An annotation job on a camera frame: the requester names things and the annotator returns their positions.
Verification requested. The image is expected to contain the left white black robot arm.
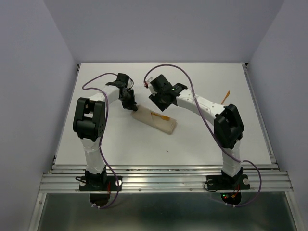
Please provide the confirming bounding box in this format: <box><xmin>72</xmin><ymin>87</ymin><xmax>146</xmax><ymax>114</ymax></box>
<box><xmin>73</xmin><ymin>73</ymin><xmax>137</xmax><ymax>191</ymax></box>

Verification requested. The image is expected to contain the left aluminium frame post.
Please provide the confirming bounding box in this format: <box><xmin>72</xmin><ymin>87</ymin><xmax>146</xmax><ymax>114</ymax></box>
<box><xmin>28</xmin><ymin>193</ymin><xmax>47</xmax><ymax>231</ymax></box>

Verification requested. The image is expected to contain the right aluminium side rail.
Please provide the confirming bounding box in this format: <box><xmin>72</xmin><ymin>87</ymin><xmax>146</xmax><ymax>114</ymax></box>
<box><xmin>242</xmin><ymin>62</ymin><xmax>280</xmax><ymax>167</ymax></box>

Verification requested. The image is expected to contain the aluminium mounting rail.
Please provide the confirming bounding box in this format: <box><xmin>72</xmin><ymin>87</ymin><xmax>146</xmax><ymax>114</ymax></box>
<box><xmin>39</xmin><ymin>163</ymin><xmax>293</xmax><ymax>193</ymax></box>

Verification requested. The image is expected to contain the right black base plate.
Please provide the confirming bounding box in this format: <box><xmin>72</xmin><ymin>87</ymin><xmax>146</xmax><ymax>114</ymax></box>
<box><xmin>206</xmin><ymin>174</ymin><xmax>250</xmax><ymax>191</ymax></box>

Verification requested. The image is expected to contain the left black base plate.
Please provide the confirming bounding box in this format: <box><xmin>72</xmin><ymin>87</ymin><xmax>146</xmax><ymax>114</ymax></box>
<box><xmin>78</xmin><ymin>175</ymin><xmax>122</xmax><ymax>192</ymax></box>

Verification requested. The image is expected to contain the beige cloth napkin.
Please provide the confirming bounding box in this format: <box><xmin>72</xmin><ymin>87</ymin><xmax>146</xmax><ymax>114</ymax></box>
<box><xmin>131</xmin><ymin>105</ymin><xmax>178</xmax><ymax>135</ymax></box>

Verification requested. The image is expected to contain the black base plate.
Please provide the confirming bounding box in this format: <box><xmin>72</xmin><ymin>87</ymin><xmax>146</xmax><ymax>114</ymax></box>
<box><xmin>206</xmin><ymin>174</ymin><xmax>250</xmax><ymax>191</ymax></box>
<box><xmin>78</xmin><ymin>175</ymin><xmax>122</xmax><ymax>192</ymax></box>

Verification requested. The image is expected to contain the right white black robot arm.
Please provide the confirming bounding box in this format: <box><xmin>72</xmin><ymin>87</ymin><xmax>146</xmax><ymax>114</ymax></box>
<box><xmin>144</xmin><ymin>75</ymin><xmax>244</xmax><ymax>188</ymax></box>

